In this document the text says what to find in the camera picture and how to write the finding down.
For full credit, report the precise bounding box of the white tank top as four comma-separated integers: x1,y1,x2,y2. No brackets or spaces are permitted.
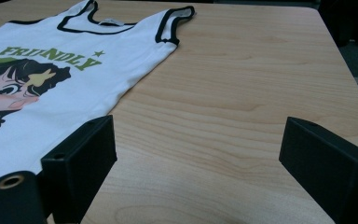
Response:
0,0,196,200

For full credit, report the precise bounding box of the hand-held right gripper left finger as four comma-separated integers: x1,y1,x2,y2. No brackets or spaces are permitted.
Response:
40,115,117,224

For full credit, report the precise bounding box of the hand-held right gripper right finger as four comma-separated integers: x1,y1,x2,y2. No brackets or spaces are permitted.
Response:
279,117,358,224

